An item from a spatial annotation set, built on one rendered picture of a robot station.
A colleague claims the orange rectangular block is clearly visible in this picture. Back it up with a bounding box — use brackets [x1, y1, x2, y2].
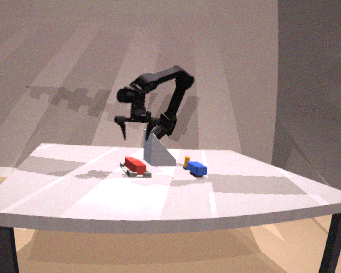
[184, 156, 190, 168]

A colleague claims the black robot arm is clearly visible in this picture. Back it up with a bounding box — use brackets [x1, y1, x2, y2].
[116, 65, 195, 140]

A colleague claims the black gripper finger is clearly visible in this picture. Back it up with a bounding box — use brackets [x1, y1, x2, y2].
[117, 123, 126, 141]
[146, 124, 156, 141]

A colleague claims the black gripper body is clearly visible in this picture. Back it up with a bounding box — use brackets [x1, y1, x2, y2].
[114, 103, 160, 125]

